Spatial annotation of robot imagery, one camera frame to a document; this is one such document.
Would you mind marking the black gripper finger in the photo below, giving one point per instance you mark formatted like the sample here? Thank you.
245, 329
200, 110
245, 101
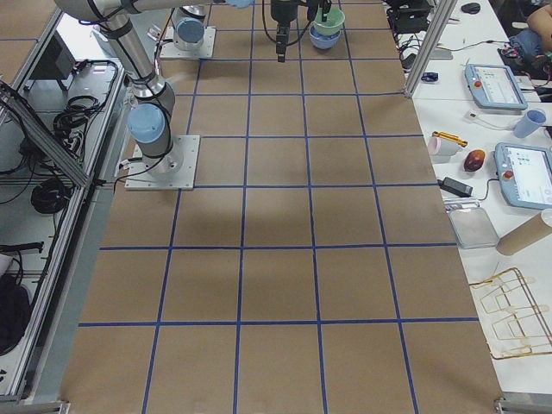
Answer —
324, 6

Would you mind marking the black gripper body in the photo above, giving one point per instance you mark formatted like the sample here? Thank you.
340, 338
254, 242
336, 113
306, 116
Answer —
280, 12

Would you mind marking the green bowl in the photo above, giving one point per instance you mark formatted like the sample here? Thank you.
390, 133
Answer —
333, 23

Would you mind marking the blue bowl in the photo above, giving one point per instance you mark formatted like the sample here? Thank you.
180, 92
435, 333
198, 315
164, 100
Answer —
323, 41

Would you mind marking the gold cylinder tool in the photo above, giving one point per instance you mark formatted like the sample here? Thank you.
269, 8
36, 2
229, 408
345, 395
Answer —
454, 138

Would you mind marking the far teach pendant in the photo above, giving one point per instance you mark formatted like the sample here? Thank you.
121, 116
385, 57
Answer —
494, 87

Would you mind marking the teach pendant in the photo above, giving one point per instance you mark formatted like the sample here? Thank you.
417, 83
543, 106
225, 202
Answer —
524, 174
494, 87

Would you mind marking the red mango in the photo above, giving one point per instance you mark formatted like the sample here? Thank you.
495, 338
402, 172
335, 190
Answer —
474, 161

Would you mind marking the black power adapter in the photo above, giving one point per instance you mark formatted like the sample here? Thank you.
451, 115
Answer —
455, 187

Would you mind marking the black monitor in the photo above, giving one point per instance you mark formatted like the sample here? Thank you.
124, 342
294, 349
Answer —
56, 63

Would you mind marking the light blue cup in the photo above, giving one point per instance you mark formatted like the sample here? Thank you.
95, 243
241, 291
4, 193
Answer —
531, 121

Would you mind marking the near teach pendant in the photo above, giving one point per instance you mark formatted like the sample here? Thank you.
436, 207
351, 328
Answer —
524, 174

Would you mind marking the metal tray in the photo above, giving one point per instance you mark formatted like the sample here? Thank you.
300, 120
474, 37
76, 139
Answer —
473, 228

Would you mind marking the cardboard tube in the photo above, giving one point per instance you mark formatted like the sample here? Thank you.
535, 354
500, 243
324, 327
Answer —
526, 234

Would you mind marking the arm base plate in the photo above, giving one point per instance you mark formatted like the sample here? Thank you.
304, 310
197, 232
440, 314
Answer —
176, 171
176, 48

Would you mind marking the aluminium frame post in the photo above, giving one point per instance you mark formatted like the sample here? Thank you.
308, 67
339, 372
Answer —
438, 23

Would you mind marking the gold wire rack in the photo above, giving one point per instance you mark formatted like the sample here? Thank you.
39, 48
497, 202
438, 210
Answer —
515, 324

